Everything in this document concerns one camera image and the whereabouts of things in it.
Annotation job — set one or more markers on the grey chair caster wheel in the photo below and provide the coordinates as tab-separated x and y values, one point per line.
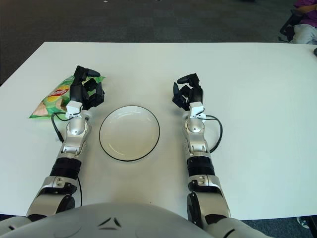
303	221

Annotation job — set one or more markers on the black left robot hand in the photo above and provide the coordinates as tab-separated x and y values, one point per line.
76	91

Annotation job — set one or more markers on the grey robot torso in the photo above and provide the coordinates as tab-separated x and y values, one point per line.
111	223

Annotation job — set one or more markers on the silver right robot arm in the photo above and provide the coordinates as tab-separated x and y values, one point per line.
198	146

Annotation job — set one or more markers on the green potato chips bag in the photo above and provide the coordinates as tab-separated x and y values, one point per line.
49	99

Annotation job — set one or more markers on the seated person in purple shirt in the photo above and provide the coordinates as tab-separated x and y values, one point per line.
307	32

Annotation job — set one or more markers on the dark object at table edge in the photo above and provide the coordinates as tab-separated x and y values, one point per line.
315	51

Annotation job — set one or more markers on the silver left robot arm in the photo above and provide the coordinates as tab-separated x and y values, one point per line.
74	143

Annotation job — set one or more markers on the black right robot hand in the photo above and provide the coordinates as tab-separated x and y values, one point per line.
195	94

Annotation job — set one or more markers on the white plate with black rim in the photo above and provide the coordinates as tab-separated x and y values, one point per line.
128	134

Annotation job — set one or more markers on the black office chair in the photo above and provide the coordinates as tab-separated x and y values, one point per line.
288	27

